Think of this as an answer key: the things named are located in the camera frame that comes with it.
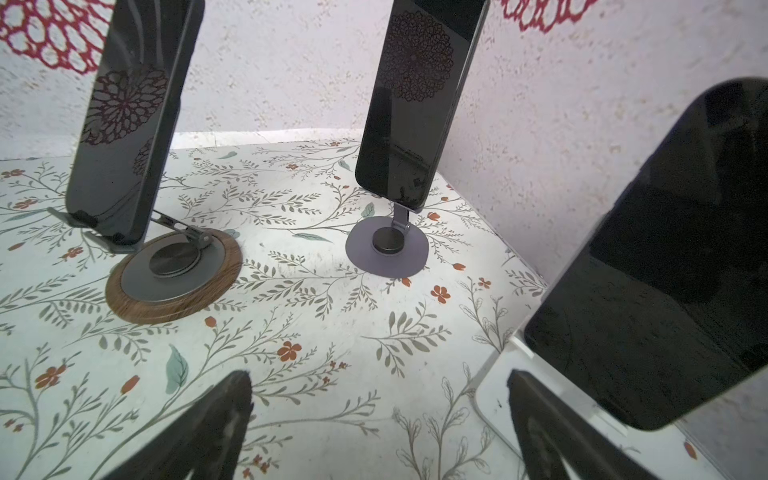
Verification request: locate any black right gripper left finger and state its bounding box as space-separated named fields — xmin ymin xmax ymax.
xmin=106 ymin=370 xmax=254 ymax=479

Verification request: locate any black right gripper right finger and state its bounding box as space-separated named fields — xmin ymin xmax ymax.
xmin=507 ymin=370 xmax=654 ymax=479

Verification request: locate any black phone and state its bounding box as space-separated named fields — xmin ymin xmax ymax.
xmin=523 ymin=78 xmax=767 ymax=431
xmin=355 ymin=0 xmax=490 ymax=211
xmin=65 ymin=0 xmax=205 ymax=245

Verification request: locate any white phone stand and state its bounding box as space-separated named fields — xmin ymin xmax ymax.
xmin=473 ymin=336 xmax=725 ymax=479

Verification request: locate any black phone on white stand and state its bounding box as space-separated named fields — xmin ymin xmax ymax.
xmin=523 ymin=78 xmax=767 ymax=431

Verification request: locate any grey stand with wood-rim base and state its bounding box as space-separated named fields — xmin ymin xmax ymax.
xmin=48 ymin=208 xmax=243 ymax=325

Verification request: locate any purple round phone stand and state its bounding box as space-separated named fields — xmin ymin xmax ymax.
xmin=345 ymin=203 xmax=429 ymax=279

